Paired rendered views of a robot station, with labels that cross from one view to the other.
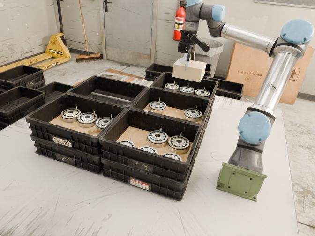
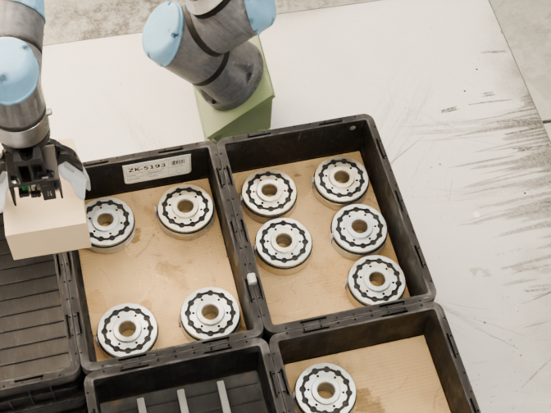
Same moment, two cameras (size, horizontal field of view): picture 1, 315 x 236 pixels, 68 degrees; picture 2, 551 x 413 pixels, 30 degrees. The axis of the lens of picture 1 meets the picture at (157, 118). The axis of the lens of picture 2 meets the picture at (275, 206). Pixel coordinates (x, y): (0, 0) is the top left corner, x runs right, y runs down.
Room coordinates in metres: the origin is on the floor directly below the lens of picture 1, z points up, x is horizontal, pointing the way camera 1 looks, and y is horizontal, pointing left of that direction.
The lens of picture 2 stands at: (1.49, 0.72, 2.46)
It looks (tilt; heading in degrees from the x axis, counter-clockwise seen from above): 58 degrees down; 234
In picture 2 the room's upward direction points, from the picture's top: 5 degrees clockwise
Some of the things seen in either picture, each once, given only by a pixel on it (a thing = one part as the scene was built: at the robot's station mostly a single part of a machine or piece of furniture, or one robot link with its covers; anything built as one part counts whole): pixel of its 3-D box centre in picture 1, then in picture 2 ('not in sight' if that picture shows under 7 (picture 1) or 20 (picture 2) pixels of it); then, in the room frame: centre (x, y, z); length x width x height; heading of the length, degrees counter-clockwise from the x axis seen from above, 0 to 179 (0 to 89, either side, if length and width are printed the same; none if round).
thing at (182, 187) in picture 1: (151, 159); not in sight; (0.87, 0.01, 0.76); 0.40 x 0.30 x 0.12; 72
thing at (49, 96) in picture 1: (54, 106); not in sight; (2.05, 1.06, 0.31); 0.40 x 0.30 x 0.34; 161
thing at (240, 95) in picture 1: (219, 104); not in sight; (2.25, -0.65, 0.37); 0.40 x 0.30 x 0.45; 71
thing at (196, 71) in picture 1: (189, 70); (43, 197); (1.29, -0.16, 1.08); 0.16 x 0.12 x 0.07; 71
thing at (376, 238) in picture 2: (146, 153); (359, 228); (0.80, 0.04, 0.86); 0.10 x 0.10 x 0.01
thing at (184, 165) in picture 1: (153, 134); (321, 219); (0.87, 0.01, 0.92); 0.40 x 0.30 x 0.02; 72
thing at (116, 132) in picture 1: (152, 143); (319, 233); (0.87, 0.01, 0.87); 0.40 x 0.30 x 0.11; 72
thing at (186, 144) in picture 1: (178, 142); (269, 192); (0.90, -0.11, 0.86); 0.10 x 0.10 x 0.01
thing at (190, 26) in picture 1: (191, 25); (22, 120); (1.30, -0.14, 1.32); 0.08 x 0.08 x 0.05
